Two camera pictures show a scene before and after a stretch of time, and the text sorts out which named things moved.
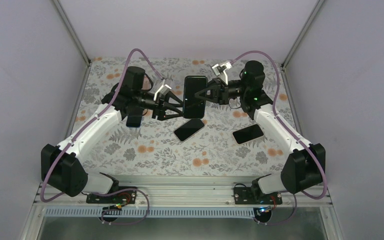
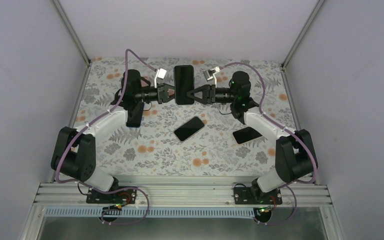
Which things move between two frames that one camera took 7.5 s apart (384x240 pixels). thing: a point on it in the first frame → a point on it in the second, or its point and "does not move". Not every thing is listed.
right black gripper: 217,92 does not move
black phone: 134,121 does not move
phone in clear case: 188,129 does not move
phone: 194,107 → 184,79
